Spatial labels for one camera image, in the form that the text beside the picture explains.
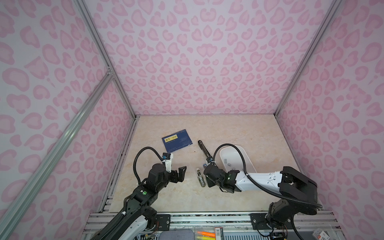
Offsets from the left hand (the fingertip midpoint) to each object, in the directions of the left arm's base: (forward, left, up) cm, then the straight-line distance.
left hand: (179, 164), depth 79 cm
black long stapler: (+1, -16, +4) cm, 16 cm away
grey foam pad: (-30, 0, -10) cm, 31 cm away
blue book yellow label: (+24, +4, -13) cm, 27 cm away
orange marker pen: (-29, -13, -12) cm, 34 cm away
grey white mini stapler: (-4, -11, -12) cm, 17 cm away
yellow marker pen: (-31, -13, -13) cm, 36 cm away
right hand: (-2, -16, -10) cm, 19 cm away
